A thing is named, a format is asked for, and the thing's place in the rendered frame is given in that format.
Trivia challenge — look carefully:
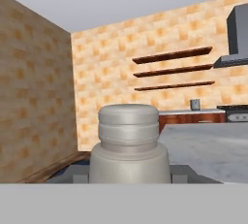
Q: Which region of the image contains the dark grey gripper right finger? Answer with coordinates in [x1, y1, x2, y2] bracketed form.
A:
[170, 164, 224, 184]

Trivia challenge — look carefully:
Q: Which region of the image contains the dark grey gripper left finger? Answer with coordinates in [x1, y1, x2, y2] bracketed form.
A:
[46, 164, 92, 184]

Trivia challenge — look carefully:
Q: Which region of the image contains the grey shaker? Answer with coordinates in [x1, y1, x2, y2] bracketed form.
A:
[88, 103, 172, 184]

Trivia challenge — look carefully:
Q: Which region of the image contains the brown base cabinet run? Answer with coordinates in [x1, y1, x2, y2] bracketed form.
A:
[158, 108, 227, 136]

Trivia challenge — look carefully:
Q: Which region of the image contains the small grey canister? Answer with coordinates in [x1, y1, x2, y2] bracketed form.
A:
[190, 98, 201, 112]

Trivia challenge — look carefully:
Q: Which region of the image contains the black stove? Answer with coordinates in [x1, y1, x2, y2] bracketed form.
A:
[216, 104, 248, 124]

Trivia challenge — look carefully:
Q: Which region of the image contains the grey range hood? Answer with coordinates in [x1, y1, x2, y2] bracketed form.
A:
[212, 3, 248, 70]

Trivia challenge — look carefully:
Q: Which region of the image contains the dark wooden wall shelf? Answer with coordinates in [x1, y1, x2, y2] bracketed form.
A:
[134, 80, 216, 92]
[132, 46, 214, 65]
[133, 63, 215, 79]

